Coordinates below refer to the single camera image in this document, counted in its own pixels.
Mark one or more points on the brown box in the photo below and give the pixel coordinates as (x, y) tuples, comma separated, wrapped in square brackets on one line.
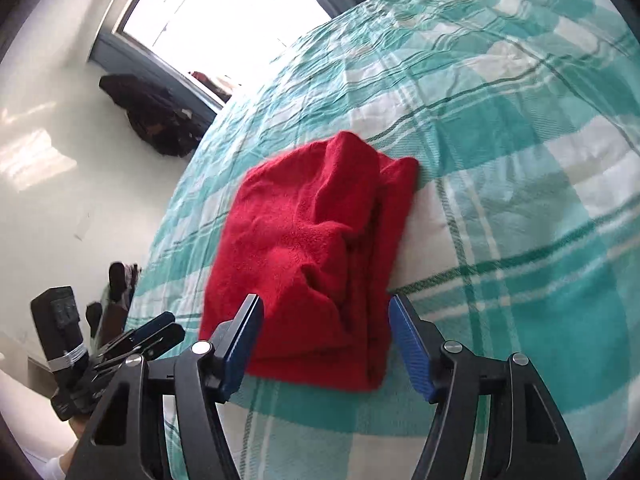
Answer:
[(114, 322)]

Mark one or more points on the glass balcony door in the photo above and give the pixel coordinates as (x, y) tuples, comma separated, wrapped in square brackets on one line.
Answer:
[(215, 15)]

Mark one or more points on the dark socks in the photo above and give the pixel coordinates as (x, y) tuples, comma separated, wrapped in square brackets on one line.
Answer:
[(117, 280)]

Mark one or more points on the red sweater with white print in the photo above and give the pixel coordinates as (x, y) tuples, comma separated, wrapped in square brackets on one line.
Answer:
[(310, 260)]

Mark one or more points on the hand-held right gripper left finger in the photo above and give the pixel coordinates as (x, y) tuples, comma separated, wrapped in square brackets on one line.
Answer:
[(242, 350)]

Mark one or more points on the blue curtain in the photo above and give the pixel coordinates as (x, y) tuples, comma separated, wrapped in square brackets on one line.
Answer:
[(150, 67)]

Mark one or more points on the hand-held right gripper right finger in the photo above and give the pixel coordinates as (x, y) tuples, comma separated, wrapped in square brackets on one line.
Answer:
[(412, 350)]

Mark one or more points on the teal plaid bed blanket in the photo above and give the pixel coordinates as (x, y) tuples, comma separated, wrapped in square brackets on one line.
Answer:
[(500, 210)]

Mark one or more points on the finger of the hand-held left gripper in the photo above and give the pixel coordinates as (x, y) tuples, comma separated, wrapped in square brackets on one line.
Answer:
[(150, 327), (160, 342)]

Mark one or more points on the red cloth by door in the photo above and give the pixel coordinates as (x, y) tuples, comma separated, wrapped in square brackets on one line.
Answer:
[(212, 82)]

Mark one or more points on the dark hanging coats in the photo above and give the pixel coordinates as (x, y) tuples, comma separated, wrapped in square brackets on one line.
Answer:
[(160, 120)]

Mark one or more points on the person's left forearm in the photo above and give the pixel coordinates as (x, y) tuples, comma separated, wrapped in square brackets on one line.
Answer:
[(75, 432)]

